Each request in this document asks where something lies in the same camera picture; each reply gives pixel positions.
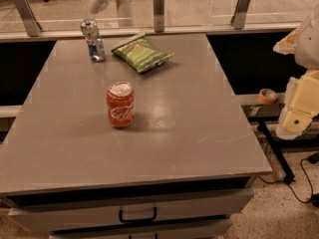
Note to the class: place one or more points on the middle metal rail bracket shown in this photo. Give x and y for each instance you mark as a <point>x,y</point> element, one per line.
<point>158,15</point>

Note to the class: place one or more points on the clear plastic water bottle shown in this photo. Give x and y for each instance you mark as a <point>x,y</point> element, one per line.
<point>94,41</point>

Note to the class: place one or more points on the left metal rail bracket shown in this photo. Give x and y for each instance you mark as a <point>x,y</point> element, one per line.
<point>32,27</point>

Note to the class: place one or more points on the grey top drawer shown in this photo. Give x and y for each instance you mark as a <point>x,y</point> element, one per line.
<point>106,212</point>

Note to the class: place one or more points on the grey drawer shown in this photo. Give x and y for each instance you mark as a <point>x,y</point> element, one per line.
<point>106,212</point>
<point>198,229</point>

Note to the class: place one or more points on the right metal rail bracket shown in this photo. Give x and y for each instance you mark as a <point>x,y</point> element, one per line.
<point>239,17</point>

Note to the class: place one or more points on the black table leg frame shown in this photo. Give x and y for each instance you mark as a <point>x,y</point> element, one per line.
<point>289,175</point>

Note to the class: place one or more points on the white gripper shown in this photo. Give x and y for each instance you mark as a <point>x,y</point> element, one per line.
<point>309,45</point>

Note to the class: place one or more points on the grey lower drawer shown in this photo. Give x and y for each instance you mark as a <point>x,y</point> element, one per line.
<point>198,229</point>

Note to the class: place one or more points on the red coke can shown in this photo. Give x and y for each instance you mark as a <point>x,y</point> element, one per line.
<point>120,104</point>

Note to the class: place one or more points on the green chip bag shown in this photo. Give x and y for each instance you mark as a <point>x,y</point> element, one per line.
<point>139,53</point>

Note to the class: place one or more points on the metal rail bracket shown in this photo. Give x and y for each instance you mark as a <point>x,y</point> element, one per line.
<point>158,15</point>
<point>239,17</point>
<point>32,27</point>

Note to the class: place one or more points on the black drawer handle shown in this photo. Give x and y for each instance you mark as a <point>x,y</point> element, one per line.
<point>138,215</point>

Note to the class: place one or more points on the orange tape roll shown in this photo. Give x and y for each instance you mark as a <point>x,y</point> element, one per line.
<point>267,96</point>

